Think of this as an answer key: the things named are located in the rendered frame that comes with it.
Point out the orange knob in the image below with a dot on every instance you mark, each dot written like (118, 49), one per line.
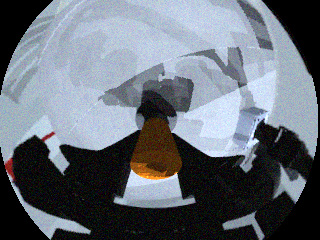
(156, 156)

